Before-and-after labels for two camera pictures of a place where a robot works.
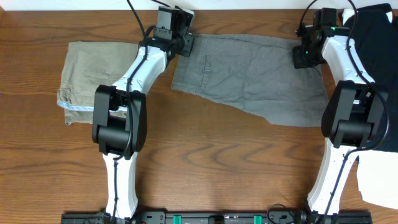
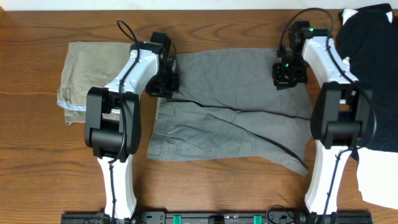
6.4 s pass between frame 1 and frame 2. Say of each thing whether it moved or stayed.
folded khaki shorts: stayed
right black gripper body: moved
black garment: stayed
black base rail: stayed
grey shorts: moved
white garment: stayed
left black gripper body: moved
